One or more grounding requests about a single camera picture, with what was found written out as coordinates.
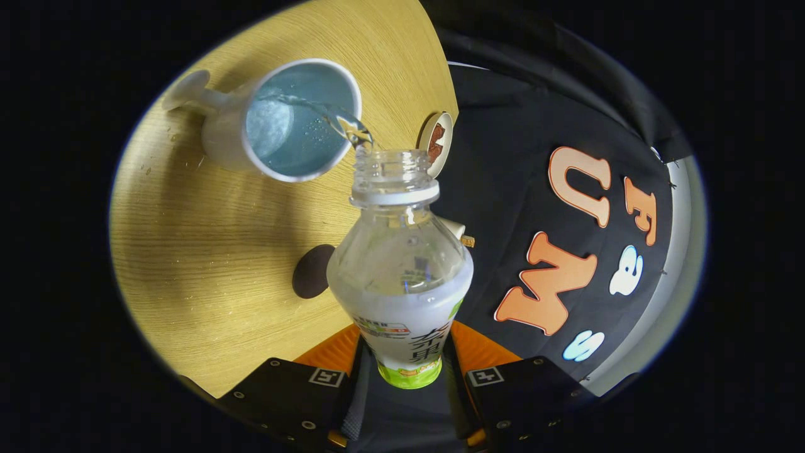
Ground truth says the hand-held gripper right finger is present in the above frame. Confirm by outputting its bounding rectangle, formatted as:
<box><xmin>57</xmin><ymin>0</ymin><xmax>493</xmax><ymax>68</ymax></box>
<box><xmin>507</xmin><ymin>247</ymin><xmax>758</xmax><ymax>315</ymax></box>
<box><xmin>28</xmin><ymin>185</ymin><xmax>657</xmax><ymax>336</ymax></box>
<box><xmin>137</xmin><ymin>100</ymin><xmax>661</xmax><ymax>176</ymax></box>
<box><xmin>442</xmin><ymin>320</ymin><xmax>598</xmax><ymax>450</ymax></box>

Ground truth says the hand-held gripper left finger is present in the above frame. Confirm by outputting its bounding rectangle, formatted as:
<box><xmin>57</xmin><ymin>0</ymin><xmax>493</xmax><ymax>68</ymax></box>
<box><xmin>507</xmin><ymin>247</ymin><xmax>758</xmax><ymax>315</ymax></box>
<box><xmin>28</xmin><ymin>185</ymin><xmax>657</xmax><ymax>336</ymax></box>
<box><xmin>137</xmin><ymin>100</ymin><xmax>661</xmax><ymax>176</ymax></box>
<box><xmin>217</xmin><ymin>324</ymin><xmax>373</xmax><ymax>450</ymax></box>

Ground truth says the clear juice bottle white label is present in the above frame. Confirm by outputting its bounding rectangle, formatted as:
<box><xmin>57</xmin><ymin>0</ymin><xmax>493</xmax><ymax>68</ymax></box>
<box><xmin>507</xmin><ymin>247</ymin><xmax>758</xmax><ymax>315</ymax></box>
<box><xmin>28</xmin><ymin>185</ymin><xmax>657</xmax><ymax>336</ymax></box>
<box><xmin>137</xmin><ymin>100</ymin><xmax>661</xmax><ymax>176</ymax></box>
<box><xmin>326</xmin><ymin>149</ymin><xmax>474</xmax><ymax>390</ymax></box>

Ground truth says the dark brown round coaster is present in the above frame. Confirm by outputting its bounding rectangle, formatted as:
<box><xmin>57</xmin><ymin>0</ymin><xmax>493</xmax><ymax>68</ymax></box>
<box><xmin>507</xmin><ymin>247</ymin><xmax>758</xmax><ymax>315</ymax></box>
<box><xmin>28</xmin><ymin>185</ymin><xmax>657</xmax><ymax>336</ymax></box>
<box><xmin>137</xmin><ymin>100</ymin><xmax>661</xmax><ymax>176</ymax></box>
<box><xmin>292</xmin><ymin>244</ymin><xmax>337</xmax><ymax>299</ymax></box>

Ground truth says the white cup with handle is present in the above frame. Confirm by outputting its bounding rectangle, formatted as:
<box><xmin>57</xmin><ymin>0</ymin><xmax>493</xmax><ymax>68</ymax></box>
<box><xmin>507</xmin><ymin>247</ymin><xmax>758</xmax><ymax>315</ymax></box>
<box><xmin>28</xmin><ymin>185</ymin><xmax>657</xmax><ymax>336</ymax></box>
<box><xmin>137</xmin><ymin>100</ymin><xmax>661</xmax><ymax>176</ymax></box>
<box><xmin>162</xmin><ymin>59</ymin><xmax>364</xmax><ymax>184</ymax></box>

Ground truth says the wooden table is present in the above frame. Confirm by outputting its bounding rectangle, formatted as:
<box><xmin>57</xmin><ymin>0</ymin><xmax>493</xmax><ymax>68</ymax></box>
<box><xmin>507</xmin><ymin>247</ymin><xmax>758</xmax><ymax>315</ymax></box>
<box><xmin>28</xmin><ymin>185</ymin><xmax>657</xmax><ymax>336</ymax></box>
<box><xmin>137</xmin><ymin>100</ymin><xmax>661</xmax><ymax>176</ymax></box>
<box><xmin>108</xmin><ymin>0</ymin><xmax>460</xmax><ymax>400</ymax></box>

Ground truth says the round beige plate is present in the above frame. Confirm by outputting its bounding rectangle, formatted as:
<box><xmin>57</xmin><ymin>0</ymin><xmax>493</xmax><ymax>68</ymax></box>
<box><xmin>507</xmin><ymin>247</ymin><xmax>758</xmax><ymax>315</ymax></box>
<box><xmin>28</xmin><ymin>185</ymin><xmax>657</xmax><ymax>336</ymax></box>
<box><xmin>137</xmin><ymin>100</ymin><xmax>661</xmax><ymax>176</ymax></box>
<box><xmin>417</xmin><ymin>111</ymin><xmax>454</xmax><ymax>179</ymax></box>

